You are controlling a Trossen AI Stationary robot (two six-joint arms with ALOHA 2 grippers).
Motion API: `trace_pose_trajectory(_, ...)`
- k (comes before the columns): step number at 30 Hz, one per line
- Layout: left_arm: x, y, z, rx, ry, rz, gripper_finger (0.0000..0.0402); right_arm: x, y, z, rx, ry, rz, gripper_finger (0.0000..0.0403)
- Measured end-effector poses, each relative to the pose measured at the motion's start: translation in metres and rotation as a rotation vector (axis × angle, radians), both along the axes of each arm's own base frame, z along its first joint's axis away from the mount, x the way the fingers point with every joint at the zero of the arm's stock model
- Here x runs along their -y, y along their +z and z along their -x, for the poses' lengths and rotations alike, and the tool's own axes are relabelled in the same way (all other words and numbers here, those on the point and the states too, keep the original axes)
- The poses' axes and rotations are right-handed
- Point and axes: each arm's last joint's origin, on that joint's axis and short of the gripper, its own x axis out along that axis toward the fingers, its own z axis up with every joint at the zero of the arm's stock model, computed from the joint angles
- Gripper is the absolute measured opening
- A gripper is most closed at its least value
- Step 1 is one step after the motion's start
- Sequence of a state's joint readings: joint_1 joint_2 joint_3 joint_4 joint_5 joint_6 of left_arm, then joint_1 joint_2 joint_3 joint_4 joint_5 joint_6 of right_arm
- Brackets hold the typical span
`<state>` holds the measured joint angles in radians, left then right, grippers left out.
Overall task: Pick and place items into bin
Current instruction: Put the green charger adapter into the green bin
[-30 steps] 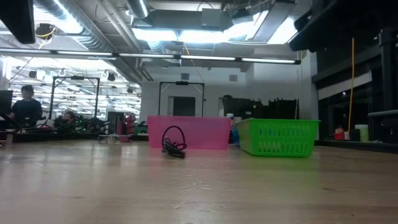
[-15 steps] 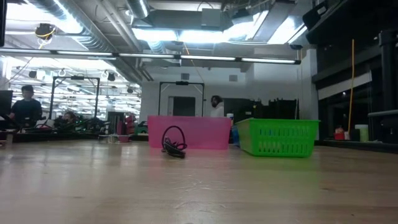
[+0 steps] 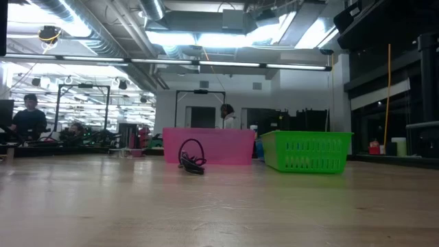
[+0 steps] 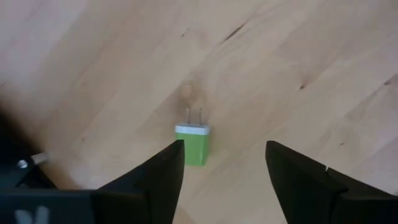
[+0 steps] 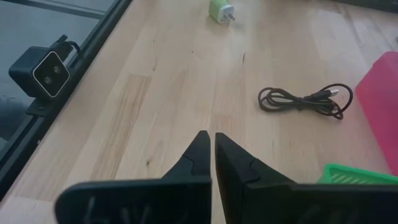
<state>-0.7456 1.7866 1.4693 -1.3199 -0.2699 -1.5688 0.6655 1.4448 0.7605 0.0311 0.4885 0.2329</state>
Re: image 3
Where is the silver ceiling duct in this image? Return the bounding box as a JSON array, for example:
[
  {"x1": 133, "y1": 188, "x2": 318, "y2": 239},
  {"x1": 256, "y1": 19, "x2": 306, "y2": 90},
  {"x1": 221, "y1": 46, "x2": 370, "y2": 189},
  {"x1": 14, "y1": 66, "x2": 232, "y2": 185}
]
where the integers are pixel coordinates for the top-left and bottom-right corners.
[{"x1": 137, "y1": 0, "x2": 166, "y2": 21}]

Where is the blue plastic basket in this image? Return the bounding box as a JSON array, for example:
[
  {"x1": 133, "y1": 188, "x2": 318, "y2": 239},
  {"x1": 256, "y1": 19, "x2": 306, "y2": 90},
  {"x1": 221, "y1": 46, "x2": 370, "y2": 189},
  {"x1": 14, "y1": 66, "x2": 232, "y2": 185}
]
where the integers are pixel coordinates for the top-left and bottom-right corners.
[{"x1": 254, "y1": 139, "x2": 265, "y2": 159}]

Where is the person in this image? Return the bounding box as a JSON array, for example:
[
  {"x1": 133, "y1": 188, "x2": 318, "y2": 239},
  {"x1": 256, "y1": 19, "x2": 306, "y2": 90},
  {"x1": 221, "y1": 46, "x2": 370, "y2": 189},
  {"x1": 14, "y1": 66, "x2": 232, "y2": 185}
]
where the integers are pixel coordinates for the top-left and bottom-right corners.
[
  {"x1": 61, "y1": 122, "x2": 86, "y2": 142},
  {"x1": 8, "y1": 93, "x2": 48, "y2": 142},
  {"x1": 219, "y1": 104, "x2": 240, "y2": 130}
]

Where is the black gantry frame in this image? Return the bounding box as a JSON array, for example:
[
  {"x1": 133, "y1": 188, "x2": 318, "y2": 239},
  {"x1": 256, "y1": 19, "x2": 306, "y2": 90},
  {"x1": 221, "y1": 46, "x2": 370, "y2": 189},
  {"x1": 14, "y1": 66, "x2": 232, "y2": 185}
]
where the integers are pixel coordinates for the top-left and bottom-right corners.
[
  {"x1": 174, "y1": 89, "x2": 226, "y2": 130},
  {"x1": 54, "y1": 83, "x2": 111, "y2": 133}
]

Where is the black pillar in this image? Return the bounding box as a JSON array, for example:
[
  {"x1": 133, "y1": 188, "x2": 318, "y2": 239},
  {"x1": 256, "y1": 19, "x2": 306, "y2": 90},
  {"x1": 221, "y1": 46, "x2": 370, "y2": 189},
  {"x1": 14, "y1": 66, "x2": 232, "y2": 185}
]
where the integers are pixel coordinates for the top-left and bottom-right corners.
[{"x1": 417, "y1": 32, "x2": 439, "y2": 124}]

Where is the red background machine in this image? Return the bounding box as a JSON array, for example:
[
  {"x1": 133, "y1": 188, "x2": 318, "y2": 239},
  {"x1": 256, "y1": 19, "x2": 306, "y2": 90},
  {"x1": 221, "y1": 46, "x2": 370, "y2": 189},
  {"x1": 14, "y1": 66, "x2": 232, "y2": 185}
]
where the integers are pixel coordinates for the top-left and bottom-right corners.
[{"x1": 137, "y1": 126, "x2": 152, "y2": 149}]

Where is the black aluminium table frame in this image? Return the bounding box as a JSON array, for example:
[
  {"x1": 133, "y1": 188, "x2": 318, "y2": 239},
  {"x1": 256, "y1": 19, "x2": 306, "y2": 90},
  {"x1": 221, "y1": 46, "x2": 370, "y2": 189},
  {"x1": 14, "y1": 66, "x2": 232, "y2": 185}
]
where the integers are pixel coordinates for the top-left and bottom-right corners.
[{"x1": 0, "y1": 144, "x2": 439, "y2": 169}]

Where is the green background machine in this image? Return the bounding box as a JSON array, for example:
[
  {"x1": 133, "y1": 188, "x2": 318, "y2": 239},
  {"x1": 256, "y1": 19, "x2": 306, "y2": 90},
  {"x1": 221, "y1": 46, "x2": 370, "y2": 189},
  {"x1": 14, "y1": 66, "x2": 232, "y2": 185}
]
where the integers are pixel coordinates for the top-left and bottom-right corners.
[{"x1": 147, "y1": 133, "x2": 164, "y2": 149}]

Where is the black background monitor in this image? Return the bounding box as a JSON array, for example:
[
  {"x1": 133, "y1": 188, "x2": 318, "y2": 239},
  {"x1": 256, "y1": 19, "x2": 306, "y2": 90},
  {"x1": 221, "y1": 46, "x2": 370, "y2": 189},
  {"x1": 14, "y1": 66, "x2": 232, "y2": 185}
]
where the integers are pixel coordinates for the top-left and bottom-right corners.
[{"x1": 0, "y1": 99, "x2": 14, "y2": 127}]

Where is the long ceiling light strip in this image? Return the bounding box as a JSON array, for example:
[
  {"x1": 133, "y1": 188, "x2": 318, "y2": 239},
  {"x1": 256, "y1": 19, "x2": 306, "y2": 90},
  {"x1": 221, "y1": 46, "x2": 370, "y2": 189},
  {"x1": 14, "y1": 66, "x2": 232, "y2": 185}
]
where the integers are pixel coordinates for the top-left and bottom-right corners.
[{"x1": 0, "y1": 53, "x2": 333, "y2": 72}]

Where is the white cup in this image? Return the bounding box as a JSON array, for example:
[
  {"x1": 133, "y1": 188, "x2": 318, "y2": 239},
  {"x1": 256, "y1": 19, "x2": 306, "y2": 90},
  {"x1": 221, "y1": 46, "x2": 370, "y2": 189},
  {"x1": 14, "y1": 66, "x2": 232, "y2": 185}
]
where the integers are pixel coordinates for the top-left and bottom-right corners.
[{"x1": 390, "y1": 137, "x2": 407, "y2": 157}]

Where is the black cable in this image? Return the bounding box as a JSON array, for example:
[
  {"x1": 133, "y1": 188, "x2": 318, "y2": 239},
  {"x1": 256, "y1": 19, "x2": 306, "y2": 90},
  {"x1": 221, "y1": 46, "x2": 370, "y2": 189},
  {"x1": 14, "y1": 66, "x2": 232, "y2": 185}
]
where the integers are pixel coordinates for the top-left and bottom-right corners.
[{"x1": 177, "y1": 138, "x2": 208, "y2": 176}]

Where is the yellow ceiling cable reel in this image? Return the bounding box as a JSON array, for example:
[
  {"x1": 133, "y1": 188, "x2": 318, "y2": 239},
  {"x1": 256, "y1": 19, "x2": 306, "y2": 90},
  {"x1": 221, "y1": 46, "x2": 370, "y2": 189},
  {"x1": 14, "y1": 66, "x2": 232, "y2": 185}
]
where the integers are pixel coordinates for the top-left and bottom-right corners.
[{"x1": 37, "y1": 25, "x2": 62, "y2": 45}]

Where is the black equipment row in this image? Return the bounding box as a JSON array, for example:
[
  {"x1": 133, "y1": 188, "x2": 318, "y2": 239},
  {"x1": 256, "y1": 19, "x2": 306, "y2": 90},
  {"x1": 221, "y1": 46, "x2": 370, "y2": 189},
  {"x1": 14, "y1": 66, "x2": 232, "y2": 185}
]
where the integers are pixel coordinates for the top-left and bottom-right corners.
[{"x1": 241, "y1": 107, "x2": 329, "y2": 133}]

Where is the translucent red plastic bin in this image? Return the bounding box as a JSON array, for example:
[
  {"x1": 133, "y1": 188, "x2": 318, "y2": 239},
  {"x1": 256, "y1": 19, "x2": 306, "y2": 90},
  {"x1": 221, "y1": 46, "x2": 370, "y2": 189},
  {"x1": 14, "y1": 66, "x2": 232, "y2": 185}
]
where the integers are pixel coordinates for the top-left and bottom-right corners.
[{"x1": 162, "y1": 127, "x2": 257, "y2": 166}]

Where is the green plastic basket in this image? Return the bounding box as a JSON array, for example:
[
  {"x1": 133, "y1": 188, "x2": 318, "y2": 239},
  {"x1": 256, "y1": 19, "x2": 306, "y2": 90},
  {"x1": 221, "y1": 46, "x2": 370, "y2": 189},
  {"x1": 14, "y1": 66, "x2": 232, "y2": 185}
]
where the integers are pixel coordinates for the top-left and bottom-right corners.
[{"x1": 260, "y1": 130, "x2": 354, "y2": 174}]

